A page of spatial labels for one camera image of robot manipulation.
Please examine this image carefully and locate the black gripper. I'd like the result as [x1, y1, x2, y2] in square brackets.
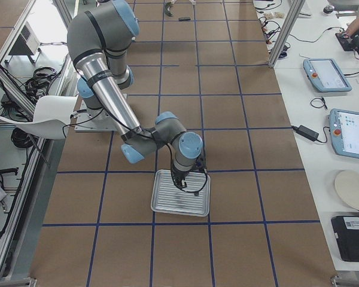
[171, 170, 187, 188]

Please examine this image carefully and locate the person forearm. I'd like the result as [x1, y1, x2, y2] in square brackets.
[345, 17, 359, 36]

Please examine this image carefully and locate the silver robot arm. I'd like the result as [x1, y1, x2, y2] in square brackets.
[67, 1, 203, 191]

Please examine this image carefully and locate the silver ribbed metal tray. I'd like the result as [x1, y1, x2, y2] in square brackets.
[151, 169, 211, 217]

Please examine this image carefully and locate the black power adapter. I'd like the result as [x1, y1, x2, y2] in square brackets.
[291, 125, 319, 142]

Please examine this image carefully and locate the white plastic chair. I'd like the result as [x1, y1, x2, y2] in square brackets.
[0, 95, 77, 140]

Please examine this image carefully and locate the grey brake pad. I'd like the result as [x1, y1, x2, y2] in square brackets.
[178, 17, 191, 22]

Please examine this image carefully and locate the beige round plate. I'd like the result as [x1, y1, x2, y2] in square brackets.
[334, 170, 359, 210]

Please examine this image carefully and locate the near blue teach pendant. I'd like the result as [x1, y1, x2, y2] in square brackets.
[328, 109, 359, 158]

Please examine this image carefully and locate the blue teach pendant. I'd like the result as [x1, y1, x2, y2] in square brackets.
[328, 109, 359, 158]
[303, 58, 352, 93]

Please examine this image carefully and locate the black flat box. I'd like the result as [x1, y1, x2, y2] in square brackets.
[331, 216, 359, 262]

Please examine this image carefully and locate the far blue teach pendant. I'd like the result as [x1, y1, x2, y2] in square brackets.
[303, 58, 352, 93]

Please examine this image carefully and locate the green brake shoe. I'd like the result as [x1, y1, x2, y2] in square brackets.
[163, 2, 174, 17]

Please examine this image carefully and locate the grey electronics box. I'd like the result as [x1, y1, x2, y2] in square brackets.
[4, 22, 41, 64]

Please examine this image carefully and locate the black cable bundle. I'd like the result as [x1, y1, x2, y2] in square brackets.
[23, 67, 59, 99]

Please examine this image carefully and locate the aluminium frame post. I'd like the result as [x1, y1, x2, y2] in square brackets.
[268, 0, 305, 68]

